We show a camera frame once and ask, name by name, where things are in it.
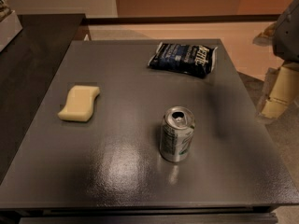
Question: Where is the silver soda can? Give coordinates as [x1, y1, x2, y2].
[159, 106, 195, 162]

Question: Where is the dark blue chip bag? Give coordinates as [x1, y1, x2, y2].
[148, 43, 217, 78]

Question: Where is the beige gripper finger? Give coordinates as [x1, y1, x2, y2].
[253, 23, 276, 46]
[256, 62, 299, 124]

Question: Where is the yellow sponge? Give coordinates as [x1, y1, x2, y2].
[58, 85, 100, 122]

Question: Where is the white box at left edge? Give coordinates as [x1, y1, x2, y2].
[0, 0, 22, 52]

